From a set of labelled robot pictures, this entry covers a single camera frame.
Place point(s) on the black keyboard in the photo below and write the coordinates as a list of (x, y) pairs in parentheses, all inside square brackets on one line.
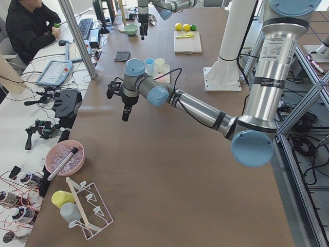
[(84, 27)]

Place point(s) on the wooden cup stand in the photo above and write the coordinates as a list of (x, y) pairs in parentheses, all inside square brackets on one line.
[(121, 27)]

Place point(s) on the grey cup on rack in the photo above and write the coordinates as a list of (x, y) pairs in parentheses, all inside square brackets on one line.
[(70, 212)]

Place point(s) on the seated person in black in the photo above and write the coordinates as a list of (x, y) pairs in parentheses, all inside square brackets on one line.
[(30, 26)]

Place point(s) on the green lime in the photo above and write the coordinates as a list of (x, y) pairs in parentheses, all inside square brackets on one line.
[(193, 28)]

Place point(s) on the cream rabbit tray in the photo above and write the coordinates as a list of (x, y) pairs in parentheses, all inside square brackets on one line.
[(163, 74)]

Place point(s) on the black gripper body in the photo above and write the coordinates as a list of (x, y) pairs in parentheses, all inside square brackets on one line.
[(128, 100), (143, 19)]

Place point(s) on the wooden cutting board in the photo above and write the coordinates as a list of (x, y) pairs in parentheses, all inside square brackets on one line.
[(187, 45)]

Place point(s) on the green plastic cup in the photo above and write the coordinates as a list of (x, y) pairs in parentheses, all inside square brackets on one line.
[(151, 75)]

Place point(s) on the green bowl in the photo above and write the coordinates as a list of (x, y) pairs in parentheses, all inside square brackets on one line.
[(131, 29)]

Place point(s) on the metal ice scoop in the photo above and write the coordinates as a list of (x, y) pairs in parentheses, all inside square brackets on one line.
[(152, 19)]

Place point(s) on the yellow plastic knife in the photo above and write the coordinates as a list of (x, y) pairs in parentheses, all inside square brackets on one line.
[(182, 37)]

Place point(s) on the black monitor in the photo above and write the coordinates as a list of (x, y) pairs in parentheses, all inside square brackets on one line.
[(98, 8)]

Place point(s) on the yellow cup on rack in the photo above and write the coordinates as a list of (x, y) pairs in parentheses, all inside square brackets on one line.
[(59, 198)]

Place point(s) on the blue teach pendant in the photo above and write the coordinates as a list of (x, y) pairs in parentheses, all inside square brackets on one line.
[(72, 52), (55, 73)]

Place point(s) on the grey folded cloth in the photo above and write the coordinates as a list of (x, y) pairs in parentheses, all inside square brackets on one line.
[(122, 56)]

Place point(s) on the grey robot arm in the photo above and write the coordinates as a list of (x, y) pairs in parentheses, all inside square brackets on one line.
[(164, 139), (165, 9)]

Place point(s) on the aluminium frame post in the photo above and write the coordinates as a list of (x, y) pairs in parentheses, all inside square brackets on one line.
[(75, 31)]

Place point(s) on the white wire cup rack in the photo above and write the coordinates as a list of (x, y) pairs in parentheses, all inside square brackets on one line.
[(93, 212)]

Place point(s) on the pink plastic cup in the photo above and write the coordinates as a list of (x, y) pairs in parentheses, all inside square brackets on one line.
[(161, 79)]

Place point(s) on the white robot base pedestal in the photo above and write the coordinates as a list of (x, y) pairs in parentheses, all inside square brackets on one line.
[(223, 75)]

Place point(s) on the metal muddler in bowl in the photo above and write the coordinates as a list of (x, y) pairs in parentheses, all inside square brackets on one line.
[(62, 164)]

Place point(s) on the whole lemon near board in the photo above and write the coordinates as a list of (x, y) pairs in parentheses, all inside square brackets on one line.
[(186, 27)]

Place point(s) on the blue plastic cup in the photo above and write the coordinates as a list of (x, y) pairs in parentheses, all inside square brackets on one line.
[(149, 64)]

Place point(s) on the pale yellow plastic cup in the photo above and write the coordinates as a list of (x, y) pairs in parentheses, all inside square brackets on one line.
[(160, 65)]

